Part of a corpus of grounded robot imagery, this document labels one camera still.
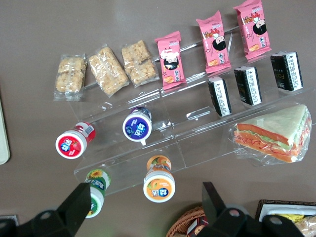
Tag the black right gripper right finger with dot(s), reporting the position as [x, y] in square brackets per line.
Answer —
[222, 222]

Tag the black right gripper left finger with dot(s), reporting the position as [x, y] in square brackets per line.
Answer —
[64, 217]

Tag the green gum bottle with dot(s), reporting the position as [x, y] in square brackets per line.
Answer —
[98, 179]

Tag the white snack tray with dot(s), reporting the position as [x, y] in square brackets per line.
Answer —
[271, 209]

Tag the red gum bottle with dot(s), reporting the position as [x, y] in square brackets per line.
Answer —
[70, 145]

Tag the orange gum bottle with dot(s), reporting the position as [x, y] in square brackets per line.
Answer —
[159, 187]

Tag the beige plastic tray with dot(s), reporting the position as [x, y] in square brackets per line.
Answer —
[3, 143]

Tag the purple gum bottle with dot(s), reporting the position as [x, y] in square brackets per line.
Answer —
[137, 128]

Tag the dark red cookie box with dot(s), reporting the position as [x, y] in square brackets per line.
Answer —
[195, 228]

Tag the brown wicker basket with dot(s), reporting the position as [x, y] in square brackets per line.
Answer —
[180, 224]

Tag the yellow snack packet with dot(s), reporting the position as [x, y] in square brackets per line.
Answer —
[293, 217]

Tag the clear acrylic stepped stand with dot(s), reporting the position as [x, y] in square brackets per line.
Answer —
[205, 138]
[118, 158]

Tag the clear-wrapped rice crisp pack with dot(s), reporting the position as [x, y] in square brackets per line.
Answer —
[308, 225]
[139, 63]
[108, 70]
[69, 77]

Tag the wrapped triangle sandwich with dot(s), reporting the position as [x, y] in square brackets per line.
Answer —
[274, 133]

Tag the black rice ball pack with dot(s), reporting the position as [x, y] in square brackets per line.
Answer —
[247, 85]
[219, 96]
[286, 71]

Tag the pink cartoon snack pack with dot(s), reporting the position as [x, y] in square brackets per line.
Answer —
[253, 29]
[170, 61]
[214, 42]

